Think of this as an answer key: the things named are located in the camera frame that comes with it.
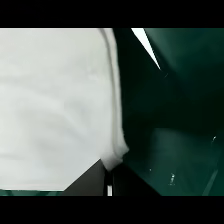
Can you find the white T-shirt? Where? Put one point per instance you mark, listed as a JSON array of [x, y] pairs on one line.
[[56, 106]]

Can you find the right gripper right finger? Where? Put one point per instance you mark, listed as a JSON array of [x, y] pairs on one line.
[[133, 185]]

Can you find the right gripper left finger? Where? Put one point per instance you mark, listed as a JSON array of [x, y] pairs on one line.
[[91, 181]]

